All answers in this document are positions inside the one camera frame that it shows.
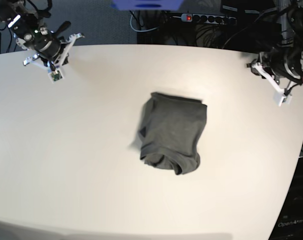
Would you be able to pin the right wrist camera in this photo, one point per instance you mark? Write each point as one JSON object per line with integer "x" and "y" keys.
{"x": 56, "y": 75}

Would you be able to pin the grey T-shirt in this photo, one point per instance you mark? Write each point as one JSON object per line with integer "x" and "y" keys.
{"x": 168, "y": 132}

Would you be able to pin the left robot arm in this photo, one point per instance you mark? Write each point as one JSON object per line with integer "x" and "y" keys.
{"x": 282, "y": 66}

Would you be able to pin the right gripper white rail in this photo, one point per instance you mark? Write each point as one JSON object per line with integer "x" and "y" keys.
{"x": 54, "y": 55}

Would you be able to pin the black OpenArm base box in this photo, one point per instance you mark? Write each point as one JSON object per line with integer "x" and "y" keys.
{"x": 289, "y": 225}

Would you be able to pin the white power strip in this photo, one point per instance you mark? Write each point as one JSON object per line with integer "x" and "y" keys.
{"x": 208, "y": 19}

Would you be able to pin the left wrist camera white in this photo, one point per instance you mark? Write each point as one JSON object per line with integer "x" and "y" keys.
{"x": 281, "y": 98}

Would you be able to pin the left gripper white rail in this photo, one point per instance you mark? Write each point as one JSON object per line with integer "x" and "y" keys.
{"x": 257, "y": 68}

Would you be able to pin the blue plastic box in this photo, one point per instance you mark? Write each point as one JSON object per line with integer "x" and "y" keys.
{"x": 126, "y": 5}

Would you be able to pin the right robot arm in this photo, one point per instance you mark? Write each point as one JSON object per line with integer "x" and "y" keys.
{"x": 31, "y": 33}

